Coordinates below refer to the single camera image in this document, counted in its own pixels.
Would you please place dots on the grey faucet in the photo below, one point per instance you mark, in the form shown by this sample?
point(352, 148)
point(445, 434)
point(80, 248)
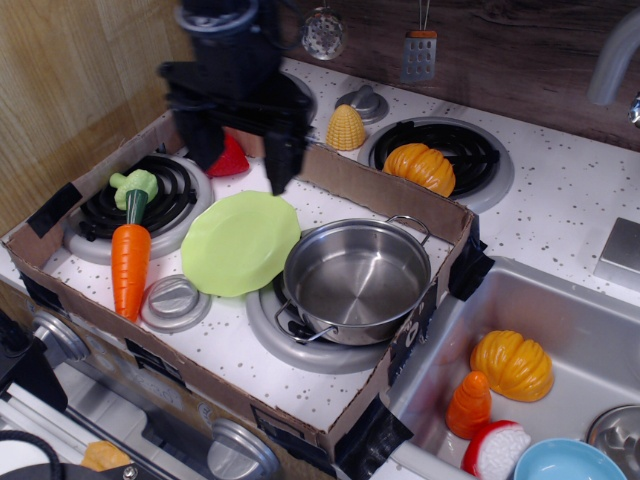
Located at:
point(614, 59)

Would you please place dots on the orange toy carrot piece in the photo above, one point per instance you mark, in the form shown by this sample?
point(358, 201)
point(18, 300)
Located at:
point(470, 406)

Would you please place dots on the back left black burner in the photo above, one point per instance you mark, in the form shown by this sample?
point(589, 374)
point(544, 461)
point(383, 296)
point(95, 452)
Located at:
point(306, 90)

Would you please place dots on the silver oven knob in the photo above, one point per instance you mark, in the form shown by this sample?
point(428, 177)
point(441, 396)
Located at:
point(238, 454)
point(61, 343)

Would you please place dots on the front right grey burner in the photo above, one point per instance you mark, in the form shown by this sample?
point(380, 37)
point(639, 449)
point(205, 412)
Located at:
point(276, 325)

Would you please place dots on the red toy strawberry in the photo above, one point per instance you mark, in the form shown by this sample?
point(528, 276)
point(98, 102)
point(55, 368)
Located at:
point(232, 160)

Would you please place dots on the silver slotted ladle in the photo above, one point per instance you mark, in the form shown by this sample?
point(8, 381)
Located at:
point(323, 33)

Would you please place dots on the light green plastic plate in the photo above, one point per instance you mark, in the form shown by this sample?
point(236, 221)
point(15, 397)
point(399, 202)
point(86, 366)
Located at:
point(239, 244)

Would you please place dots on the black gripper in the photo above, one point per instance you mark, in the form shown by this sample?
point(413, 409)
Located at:
point(235, 80)

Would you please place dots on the silver stove knob back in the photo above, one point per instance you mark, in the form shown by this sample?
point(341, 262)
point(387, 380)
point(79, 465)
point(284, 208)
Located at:
point(371, 106)

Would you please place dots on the silver stove knob front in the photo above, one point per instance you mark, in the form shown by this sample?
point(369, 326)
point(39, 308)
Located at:
point(173, 304)

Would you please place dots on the steel sink basin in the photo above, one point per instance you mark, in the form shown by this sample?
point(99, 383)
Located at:
point(592, 339)

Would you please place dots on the brown cardboard fence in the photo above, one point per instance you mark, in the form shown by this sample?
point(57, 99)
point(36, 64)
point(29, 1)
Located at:
point(221, 362)

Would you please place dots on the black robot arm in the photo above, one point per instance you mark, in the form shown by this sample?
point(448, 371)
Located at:
point(229, 10)

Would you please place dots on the front left black burner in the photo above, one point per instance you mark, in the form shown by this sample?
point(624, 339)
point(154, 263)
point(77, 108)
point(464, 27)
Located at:
point(184, 192)

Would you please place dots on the silver toy spatula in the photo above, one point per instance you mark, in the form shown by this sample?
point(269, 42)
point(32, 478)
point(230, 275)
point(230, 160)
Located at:
point(419, 49)

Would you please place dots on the silver stove knob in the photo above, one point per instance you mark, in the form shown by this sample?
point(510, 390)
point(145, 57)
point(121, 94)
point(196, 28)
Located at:
point(371, 106)
point(173, 304)

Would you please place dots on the silver oven knob left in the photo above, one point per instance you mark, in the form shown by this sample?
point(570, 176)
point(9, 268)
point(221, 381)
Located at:
point(61, 343)

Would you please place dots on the black device at left edge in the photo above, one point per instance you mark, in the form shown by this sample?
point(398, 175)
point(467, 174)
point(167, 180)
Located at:
point(23, 363)

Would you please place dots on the stainless steel pot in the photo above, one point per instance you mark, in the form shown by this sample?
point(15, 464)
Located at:
point(355, 281)

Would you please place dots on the orange toy pumpkin on stove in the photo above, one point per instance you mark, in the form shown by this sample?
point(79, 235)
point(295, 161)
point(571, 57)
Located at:
point(422, 165)

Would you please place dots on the back right black burner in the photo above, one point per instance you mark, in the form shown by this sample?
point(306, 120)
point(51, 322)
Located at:
point(482, 165)

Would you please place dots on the green toy broccoli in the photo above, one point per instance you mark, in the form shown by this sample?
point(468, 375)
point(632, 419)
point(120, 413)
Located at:
point(139, 179)

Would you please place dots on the light blue bowl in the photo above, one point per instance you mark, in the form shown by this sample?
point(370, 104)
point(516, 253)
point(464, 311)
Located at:
point(566, 459)

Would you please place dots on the yellow sponge piece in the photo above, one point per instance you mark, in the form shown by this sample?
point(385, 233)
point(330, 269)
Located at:
point(102, 455)

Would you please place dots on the orange toy pumpkin in sink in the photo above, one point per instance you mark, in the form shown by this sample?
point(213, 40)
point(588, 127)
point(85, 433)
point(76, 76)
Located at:
point(516, 368)

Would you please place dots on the grey metal block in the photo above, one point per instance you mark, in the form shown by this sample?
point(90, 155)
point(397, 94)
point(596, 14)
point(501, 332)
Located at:
point(618, 262)

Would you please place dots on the black burner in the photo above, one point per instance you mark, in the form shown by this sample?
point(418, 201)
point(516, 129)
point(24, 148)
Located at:
point(306, 90)
point(482, 165)
point(184, 192)

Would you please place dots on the yellow toy corn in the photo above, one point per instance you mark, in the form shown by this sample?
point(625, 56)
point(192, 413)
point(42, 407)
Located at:
point(345, 130)

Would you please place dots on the silver sink drain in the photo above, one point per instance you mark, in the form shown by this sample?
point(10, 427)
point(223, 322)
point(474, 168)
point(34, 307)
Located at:
point(616, 434)

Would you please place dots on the silver oven knob right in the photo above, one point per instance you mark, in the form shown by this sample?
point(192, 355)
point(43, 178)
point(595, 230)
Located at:
point(238, 454)

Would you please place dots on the red white toy mushroom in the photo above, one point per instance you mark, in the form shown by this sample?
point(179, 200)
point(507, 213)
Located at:
point(494, 451)

